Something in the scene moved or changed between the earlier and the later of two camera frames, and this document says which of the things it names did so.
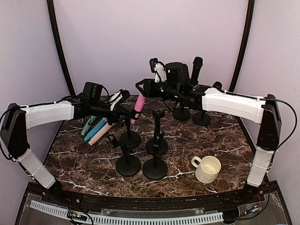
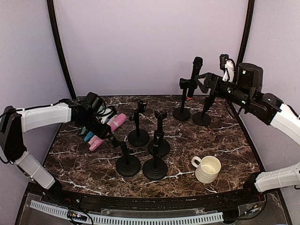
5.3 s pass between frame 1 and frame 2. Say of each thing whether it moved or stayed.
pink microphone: moved
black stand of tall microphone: stayed
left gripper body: moved
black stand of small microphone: stayed
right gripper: moved
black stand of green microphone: stayed
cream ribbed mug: stayed
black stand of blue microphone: stayed
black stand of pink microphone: moved
